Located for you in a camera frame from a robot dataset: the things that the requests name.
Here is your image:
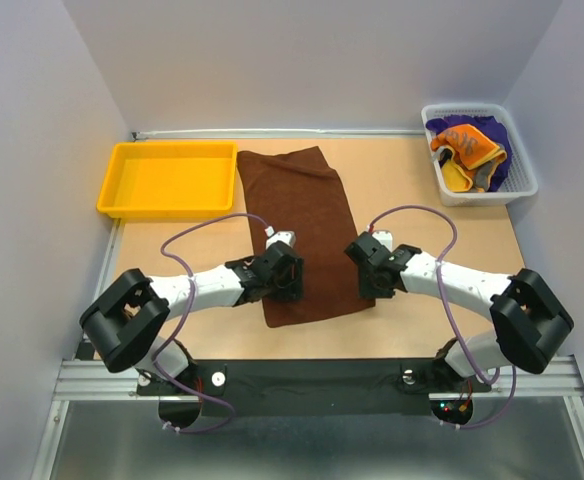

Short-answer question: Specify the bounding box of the brown towel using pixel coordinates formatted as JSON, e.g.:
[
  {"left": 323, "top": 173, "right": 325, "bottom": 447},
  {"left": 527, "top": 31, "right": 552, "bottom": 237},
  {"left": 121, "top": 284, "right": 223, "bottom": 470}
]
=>
[{"left": 237, "top": 147, "right": 375, "bottom": 328}]

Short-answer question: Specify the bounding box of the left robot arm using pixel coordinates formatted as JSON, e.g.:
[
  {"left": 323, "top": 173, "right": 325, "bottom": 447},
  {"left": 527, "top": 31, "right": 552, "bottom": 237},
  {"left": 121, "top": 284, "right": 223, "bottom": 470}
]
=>
[{"left": 79, "top": 240, "right": 304, "bottom": 394}]

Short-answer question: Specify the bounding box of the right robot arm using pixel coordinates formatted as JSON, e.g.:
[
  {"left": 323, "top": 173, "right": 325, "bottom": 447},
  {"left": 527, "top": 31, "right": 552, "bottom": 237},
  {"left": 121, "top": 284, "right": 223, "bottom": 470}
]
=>
[{"left": 345, "top": 232, "right": 574, "bottom": 390}]

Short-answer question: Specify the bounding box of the yellow towel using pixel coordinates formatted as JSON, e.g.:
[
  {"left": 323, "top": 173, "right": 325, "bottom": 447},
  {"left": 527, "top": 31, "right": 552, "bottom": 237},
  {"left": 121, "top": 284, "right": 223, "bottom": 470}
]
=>
[{"left": 441, "top": 160, "right": 474, "bottom": 193}]

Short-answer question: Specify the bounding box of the yellow plastic tray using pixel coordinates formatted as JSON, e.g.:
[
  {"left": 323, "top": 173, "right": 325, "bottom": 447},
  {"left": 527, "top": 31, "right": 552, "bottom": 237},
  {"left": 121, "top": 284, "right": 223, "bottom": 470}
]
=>
[{"left": 96, "top": 140, "right": 237, "bottom": 220}]

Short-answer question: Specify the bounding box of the grey towel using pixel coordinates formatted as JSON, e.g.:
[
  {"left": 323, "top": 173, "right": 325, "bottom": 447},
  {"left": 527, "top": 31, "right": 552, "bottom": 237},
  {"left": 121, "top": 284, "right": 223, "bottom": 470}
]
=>
[{"left": 471, "top": 160, "right": 507, "bottom": 193}]

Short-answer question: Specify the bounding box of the white plastic basket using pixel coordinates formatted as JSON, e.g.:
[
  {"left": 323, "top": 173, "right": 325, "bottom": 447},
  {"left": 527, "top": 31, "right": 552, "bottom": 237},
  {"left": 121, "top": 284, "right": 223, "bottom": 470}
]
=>
[{"left": 421, "top": 103, "right": 538, "bottom": 207}]

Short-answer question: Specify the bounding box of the orange towel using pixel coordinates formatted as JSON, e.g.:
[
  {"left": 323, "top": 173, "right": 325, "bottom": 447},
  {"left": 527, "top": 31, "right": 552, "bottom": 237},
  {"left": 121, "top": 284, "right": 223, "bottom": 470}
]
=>
[{"left": 430, "top": 124, "right": 507, "bottom": 170}]

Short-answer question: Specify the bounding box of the purple towel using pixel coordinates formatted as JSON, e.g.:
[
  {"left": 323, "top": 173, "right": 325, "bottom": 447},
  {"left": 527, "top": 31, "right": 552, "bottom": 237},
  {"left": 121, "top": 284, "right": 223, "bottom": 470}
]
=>
[{"left": 425, "top": 115, "right": 513, "bottom": 181}]

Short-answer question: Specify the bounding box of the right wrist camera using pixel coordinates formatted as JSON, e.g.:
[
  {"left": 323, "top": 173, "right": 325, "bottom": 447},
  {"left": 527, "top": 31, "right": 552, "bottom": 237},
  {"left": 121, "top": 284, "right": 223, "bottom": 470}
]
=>
[{"left": 368, "top": 229, "right": 394, "bottom": 252}]

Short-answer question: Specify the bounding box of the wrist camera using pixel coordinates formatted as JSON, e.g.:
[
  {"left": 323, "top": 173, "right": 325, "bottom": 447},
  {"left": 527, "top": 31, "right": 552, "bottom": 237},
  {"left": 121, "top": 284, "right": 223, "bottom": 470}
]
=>
[
  {"left": 368, "top": 229, "right": 394, "bottom": 252},
  {"left": 264, "top": 226, "right": 296, "bottom": 249}
]

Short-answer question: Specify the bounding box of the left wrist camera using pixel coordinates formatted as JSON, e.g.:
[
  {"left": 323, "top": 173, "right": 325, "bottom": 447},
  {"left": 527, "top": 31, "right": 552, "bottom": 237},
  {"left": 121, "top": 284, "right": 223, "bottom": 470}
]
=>
[{"left": 264, "top": 226, "right": 296, "bottom": 249}]

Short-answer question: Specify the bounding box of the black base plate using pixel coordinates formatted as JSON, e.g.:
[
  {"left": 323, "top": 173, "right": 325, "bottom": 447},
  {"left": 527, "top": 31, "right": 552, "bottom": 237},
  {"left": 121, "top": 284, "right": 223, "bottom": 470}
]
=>
[{"left": 137, "top": 358, "right": 489, "bottom": 431}]

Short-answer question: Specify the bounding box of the aluminium frame rail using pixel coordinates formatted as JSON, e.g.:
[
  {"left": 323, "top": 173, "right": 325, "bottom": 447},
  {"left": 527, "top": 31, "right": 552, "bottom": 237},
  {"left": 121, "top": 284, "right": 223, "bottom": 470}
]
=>
[{"left": 52, "top": 356, "right": 584, "bottom": 401}]

